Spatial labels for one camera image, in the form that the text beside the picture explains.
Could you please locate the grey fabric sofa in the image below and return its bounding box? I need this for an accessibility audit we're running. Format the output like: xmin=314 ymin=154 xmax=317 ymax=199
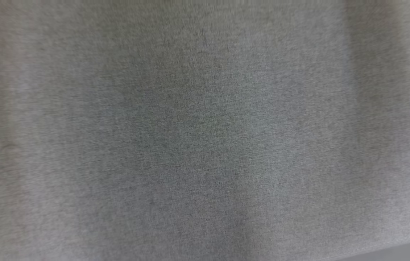
xmin=0 ymin=0 xmax=410 ymax=261

